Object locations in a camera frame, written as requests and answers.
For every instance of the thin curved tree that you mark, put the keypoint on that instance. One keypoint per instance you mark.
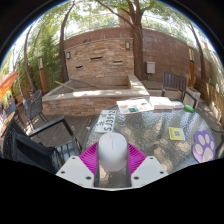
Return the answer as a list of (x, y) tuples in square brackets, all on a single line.
[(62, 53)]

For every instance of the white sign with black letters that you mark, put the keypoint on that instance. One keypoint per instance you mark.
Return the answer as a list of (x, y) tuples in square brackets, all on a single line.
[(105, 121)]

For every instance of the grey wall utility box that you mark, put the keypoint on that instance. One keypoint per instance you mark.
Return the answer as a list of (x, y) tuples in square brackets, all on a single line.
[(150, 67)]

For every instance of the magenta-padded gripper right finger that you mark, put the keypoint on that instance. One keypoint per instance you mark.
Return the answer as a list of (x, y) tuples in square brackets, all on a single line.
[(149, 170)]

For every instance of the yellow square card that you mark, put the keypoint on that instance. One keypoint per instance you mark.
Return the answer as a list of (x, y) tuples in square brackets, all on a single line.
[(176, 133)]

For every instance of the wooden stick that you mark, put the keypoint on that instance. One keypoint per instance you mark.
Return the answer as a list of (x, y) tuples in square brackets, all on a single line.
[(66, 86)]

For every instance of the green oblong object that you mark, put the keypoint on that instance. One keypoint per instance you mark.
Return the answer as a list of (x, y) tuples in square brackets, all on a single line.
[(189, 108)]

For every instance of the large white book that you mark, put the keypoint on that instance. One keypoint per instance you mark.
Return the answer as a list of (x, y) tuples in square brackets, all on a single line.
[(161, 102)]

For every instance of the dark slatted patio chair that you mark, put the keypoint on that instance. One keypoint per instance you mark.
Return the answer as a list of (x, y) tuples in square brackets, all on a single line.
[(175, 81)]

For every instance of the orange patio umbrella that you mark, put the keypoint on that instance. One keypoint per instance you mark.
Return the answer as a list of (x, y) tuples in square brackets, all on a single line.
[(7, 83)]

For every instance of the black mesh armchair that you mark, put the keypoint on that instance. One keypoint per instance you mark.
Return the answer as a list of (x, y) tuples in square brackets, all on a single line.
[(220, 140)]

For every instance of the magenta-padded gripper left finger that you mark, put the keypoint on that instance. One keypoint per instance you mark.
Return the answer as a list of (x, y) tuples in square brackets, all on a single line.
[(75, 170)]

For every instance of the black mesh chair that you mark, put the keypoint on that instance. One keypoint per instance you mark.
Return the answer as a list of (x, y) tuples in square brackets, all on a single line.
[(33, 105)]

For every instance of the slim tree by fence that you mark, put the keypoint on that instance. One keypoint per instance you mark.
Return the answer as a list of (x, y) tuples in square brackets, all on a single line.
[(201, 60)]

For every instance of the large white planter box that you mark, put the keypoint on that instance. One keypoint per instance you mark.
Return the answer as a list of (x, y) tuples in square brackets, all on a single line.
[(195, 95)]

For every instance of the purple paw-shaped mouse pad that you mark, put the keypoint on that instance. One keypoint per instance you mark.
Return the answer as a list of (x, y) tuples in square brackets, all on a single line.
[(204, 146)]

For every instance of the printed white paper sheet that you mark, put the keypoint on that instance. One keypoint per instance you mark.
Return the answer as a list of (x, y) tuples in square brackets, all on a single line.
[(135, 106)]

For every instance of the wooden lamp post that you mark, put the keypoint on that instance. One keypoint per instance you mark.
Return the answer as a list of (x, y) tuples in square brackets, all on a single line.
[(191, 66), (42, 75)]

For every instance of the thick forked tree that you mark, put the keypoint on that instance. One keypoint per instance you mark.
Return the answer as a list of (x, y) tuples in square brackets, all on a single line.
[(139, 46)]

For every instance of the wall lantern lamp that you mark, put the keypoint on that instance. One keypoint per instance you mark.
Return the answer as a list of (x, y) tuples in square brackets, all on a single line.
[(68, 55), (127, 45)]

